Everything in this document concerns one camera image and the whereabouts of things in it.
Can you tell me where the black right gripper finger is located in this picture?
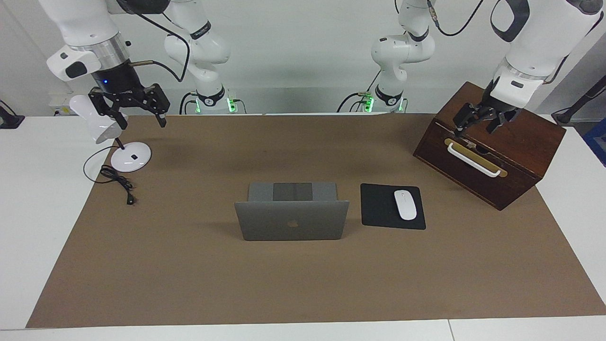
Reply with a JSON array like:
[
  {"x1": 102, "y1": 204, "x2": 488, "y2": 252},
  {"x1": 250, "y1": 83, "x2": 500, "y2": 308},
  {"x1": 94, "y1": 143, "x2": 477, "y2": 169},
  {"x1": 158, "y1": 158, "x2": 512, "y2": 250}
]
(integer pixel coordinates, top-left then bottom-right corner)
[
  {"x1": 146, "y1": 84, "x2": 171, "y2": 128},
  {"x1": 89, "y1": 90, "x2": 129, "y2": 131}
]

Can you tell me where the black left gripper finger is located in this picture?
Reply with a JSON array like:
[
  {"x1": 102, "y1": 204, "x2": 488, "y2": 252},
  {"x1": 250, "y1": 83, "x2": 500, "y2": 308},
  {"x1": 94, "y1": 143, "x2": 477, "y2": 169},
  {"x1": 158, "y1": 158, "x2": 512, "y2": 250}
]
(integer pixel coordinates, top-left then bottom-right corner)
[
  {"x1": 453, "y1": 103, "x2": 481, "y2": 138},
  {"x1": 486, "y1": 116, "x2": 508, "y2": 135}
]

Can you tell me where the grey laptop with apple logo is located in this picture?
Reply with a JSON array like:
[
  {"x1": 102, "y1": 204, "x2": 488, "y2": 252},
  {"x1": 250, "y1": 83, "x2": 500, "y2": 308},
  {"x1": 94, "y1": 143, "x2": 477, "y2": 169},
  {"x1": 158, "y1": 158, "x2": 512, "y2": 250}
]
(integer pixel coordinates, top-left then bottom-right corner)
[{"x1": 234, "y1": 182, "x2": 350, "y2": 241}]

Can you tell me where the dark brown wooden box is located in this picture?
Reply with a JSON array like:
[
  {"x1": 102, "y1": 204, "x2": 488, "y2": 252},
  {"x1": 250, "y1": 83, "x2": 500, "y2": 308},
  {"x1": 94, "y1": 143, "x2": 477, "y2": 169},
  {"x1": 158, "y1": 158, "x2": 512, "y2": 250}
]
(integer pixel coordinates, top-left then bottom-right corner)
[{"x1": 413, "y1": 81, "x2": 567, "y2": 211}]

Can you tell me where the white desk lamp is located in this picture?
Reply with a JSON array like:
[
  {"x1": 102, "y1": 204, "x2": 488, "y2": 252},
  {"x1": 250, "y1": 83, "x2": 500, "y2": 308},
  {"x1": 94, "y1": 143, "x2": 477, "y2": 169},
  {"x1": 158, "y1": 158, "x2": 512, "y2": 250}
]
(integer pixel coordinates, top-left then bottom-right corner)
[{"x1": 69, "y1": 94, "x2": 152, "y2": 173}]

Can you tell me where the black stand leg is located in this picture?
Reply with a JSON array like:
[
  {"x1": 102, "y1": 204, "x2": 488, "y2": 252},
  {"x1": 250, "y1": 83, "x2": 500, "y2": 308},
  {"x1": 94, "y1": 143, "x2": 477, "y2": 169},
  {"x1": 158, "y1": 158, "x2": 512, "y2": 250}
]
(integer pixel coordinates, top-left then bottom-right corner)
[{"x1": 552, "y1": 75, "x2": 606, "y2": 126}]

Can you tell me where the blue bin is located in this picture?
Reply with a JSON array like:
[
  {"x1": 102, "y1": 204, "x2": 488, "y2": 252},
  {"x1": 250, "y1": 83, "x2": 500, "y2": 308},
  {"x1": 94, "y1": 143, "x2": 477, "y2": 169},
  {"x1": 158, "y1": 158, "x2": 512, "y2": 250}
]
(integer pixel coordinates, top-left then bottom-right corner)
[{"x1": 583, "y1": 118, "x2": 606, "y2": 167}]

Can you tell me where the black clamp foot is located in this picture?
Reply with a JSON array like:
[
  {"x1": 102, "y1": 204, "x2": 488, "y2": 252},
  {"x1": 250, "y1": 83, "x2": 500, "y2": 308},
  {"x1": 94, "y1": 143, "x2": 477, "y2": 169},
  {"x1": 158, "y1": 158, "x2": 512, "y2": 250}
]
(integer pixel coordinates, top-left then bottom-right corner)
[{"x1": 0, "y1": 100, "x2": 25, "y2": 129}]

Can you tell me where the white computer mouse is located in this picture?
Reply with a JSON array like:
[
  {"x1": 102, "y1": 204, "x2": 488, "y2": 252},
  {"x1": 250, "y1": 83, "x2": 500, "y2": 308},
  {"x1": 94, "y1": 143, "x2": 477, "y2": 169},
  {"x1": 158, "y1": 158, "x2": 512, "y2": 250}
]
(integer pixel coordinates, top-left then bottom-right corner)
[{"x1": 394, "y1": 189, "x2": 418, "y2": 221}]

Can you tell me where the black mouse pad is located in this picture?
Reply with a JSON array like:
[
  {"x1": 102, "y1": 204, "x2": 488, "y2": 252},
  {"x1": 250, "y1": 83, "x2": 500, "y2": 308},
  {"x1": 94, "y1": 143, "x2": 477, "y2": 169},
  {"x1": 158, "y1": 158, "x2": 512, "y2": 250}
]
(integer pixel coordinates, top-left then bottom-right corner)
[{"x1": 360, "y1": 183, "x2": 427, "y2": 231}]

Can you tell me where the brown table mat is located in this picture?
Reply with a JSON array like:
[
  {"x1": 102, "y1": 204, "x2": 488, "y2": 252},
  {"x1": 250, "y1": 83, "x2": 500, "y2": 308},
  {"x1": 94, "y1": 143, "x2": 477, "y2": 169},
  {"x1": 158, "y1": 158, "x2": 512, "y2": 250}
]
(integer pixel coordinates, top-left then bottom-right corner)
[{"x1": 26, "y1": 114, "x2": 606, "y2": 328}]

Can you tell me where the black right arm base cable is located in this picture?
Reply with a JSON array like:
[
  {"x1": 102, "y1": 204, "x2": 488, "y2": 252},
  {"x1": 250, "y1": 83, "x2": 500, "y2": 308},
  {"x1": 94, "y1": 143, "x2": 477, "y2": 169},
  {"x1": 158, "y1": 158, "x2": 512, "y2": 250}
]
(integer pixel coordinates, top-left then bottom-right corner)
[{"x1": 179, "y1": 91, "x2": 200, "y2": 115}]

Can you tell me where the black arm base cable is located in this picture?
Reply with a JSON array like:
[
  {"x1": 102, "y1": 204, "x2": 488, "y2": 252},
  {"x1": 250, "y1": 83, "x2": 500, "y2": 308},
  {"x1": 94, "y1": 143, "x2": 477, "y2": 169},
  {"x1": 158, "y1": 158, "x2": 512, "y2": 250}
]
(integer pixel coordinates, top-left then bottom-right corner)
[
  {"x1": 179, "y1": 91, "x2": 200, "y2": 115},
  {"x1": 337, "y1": 71, "x2": 379, "y2": 113}
]

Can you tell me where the white box handle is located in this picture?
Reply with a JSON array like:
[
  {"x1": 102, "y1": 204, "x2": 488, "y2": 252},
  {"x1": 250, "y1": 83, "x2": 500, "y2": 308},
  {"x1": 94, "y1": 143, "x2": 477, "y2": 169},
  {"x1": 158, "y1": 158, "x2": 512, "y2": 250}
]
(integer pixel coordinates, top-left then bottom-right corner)
[{"x1": 447, "y1": 142, "x2": 501, "y2": 178}]

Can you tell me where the brass handle plate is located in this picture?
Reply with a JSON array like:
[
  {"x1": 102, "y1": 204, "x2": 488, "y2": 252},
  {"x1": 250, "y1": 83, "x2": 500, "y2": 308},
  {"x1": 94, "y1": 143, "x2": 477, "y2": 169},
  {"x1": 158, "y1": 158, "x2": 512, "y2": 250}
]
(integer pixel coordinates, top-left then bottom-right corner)
[{"x1": 444, "y1": 137, "x2": 508, "y2": 178}]

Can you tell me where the pale wall socket strip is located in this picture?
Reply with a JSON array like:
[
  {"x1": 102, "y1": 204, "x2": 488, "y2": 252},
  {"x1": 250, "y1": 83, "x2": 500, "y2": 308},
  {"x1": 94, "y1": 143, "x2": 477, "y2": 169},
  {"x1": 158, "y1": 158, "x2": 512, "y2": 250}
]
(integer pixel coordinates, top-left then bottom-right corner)
[{"x1": 49, "y1": 92, "x2": 72, "y2": 117}]

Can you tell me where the black lamp power cable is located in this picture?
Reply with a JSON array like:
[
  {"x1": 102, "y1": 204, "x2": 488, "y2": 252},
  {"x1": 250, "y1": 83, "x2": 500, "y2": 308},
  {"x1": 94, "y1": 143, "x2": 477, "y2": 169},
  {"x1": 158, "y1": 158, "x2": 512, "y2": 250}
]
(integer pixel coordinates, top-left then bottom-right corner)
[{"x1": 83, "y1": 144, "x2": 136, "y2": 206}]

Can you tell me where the black left arm base cable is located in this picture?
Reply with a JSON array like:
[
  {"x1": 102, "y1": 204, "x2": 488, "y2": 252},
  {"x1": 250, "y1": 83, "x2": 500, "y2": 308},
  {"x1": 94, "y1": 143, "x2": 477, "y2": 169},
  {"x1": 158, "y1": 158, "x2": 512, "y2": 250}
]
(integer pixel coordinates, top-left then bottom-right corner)
[{"x1": 337, "y1": 71, "x2": 379, "y2": 113}]

